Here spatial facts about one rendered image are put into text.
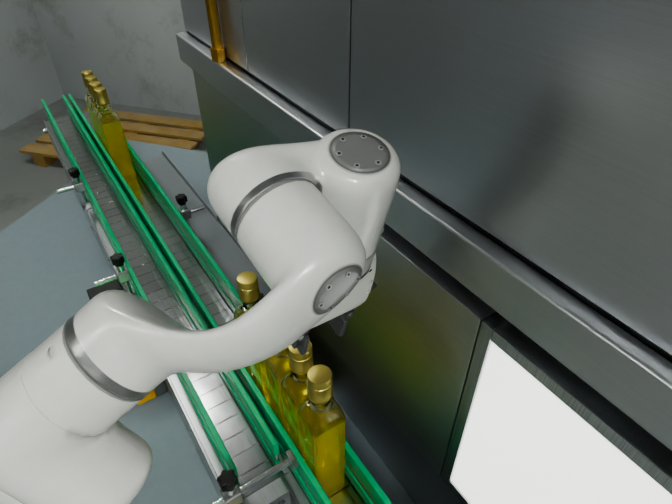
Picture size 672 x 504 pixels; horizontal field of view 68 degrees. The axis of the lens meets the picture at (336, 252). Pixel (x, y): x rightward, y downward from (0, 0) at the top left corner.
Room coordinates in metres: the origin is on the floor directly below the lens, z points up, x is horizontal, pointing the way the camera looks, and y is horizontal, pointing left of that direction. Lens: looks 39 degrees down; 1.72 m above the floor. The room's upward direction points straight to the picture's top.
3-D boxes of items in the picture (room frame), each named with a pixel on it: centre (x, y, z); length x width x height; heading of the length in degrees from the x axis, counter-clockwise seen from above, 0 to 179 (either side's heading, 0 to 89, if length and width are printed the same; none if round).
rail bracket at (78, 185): (1.23, 0.76, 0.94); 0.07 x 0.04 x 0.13; 123
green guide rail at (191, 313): (1.17, 0.58, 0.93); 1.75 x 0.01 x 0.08; 33
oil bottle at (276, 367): (0.52, 0.08, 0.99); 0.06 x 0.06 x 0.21; 34
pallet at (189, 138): (3.31, 1.52, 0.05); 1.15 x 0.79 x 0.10; 73
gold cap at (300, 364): (0.47, 0.05, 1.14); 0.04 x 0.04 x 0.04
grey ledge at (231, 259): (1.16, 0.37, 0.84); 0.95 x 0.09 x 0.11; 33
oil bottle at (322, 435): (0.42, 0.02, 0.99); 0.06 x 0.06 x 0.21; 33
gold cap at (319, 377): (0.42, 0.02, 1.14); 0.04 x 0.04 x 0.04
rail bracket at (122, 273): (0.85, 0.51, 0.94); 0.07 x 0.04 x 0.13; 123
